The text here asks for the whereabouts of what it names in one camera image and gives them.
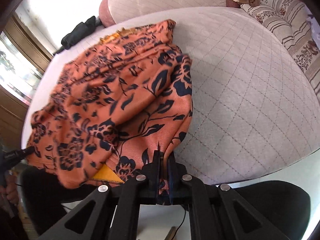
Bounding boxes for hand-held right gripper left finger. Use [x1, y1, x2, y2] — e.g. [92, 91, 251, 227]
[37, 151, 160, 240]

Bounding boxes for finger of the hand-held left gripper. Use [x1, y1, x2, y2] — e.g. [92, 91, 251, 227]
[4, 147, 34, 165]

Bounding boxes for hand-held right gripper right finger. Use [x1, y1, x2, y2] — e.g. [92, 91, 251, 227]
[168, 152, 290, 240]

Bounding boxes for orange floral garment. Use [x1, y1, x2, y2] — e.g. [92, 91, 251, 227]
[25, 19, 194, 205]

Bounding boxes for person's left hand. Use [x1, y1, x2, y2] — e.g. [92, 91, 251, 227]
[5, 173, 19, 206]

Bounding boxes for person's black pants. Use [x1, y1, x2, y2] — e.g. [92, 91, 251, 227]
[20, 167, 311, 240]

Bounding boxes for grey quilted mattress cover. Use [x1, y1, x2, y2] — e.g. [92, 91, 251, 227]
[21, 6, 318, 188]

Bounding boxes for black folded cloth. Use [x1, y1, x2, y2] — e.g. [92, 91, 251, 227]
[52, 16, 102, 55]

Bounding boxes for striped floral cushion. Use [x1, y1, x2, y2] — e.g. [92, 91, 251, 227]
[240, 0, 320, 95]

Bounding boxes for thin black cable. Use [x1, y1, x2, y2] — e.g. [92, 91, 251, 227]
[172, 204, 187, 240]

